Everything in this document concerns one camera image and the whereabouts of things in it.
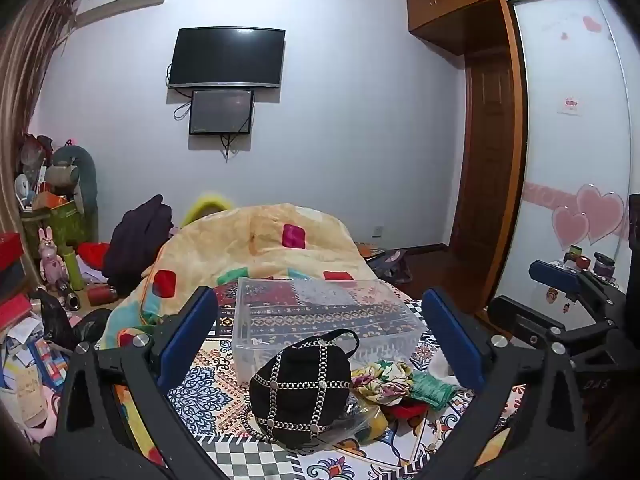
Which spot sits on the red box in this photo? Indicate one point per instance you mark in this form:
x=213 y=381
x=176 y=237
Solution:
x=9 y=251

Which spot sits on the floral patterned cloth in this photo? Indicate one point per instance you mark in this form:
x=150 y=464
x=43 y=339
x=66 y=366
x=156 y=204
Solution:
x=382 y=380

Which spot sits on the green knitted cloth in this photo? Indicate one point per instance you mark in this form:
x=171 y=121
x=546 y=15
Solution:
x=432 y=391

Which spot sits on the yellow plush blanket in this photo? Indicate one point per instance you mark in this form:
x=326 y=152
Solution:
x=225 y=240

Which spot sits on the white cloth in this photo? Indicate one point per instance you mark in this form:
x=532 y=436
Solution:
x=440 y=365

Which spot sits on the red fabric item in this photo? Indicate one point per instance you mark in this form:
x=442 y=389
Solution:
x=92 y=253

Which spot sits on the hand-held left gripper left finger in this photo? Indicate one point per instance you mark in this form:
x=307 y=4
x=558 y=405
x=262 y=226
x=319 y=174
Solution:
x=192 y=332

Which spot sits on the clear plastic bag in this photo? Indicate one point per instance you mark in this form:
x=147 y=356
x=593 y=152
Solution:
x=361 y=421

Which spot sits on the pink bunny toy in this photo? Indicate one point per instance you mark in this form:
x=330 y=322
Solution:
x=51 y=260

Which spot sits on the pile of papers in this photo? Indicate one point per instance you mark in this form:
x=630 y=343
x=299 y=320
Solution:
x=25 y=375

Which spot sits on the clear plastic storage box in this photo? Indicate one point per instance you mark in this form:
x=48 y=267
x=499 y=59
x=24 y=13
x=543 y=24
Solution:
x=325 y=310

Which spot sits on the wooden overhead cabinet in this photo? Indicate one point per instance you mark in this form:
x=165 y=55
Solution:
x=450 y=5

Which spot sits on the yellow fluffy toy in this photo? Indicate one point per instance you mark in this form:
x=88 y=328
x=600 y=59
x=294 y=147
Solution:
x=196 y=207

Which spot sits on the white air conditioner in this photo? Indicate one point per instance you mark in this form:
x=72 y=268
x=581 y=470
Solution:
x=120 y=5

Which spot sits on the white sliding wardrobe door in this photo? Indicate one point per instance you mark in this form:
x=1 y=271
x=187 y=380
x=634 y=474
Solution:
x=565 y=150

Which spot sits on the red and white sticker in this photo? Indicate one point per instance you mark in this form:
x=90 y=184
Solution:
x=570 y=105

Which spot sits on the small black wall monitor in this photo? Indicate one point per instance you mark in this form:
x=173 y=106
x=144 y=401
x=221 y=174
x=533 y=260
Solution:
x=220 y=111

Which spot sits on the green cardboard box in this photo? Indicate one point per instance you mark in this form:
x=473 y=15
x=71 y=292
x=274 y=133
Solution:
x=60 y=222

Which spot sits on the green jar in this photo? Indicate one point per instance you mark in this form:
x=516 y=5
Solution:
x=575 y=252

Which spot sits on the white wall socket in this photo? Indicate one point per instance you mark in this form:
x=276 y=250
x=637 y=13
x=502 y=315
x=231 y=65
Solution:
x=378 y=231

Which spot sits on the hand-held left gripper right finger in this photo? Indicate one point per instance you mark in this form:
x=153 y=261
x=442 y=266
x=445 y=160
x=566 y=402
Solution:
x=452 y=342

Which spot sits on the black jacket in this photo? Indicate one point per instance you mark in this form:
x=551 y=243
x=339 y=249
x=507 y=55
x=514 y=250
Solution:
x=135 y=240

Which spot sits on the dark jar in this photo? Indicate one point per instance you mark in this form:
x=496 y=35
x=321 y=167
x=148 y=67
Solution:
x=604 y=265

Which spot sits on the red can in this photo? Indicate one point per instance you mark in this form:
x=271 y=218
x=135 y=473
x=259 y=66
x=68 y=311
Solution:
x=100 y=294

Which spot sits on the red cloth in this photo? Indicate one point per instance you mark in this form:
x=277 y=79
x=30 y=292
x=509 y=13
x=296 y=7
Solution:
x=405 y=411

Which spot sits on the green bottle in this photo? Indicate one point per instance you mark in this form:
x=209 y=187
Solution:
x=74 y=270

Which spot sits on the black plastic bag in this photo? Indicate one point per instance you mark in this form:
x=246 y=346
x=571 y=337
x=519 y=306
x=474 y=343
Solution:
x=55 y=320

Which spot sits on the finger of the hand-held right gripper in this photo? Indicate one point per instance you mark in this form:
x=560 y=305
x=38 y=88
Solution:
x=555 y=271
x=520 y=320

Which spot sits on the large black wall television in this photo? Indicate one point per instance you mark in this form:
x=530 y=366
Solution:
x=227 y=57

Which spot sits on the red jar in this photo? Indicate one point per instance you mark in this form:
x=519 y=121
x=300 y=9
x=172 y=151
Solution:
x=583 y=262

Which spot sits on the grey plush toy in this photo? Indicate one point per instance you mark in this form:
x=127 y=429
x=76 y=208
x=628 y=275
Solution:
x=86 y=170

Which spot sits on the pink heart stickers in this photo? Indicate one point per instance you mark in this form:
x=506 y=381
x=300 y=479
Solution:
x=597 y=212

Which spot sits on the purple backpack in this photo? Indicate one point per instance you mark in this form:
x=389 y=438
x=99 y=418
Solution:
x=392 y=265

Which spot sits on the brown curtain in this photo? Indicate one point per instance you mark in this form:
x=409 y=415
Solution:
x=25 y=70

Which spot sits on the wooden door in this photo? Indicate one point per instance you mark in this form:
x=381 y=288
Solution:
x=487 y=160

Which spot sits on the black cylinder speaker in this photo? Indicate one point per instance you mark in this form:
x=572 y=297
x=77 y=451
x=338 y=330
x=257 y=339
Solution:
x=70 y=296

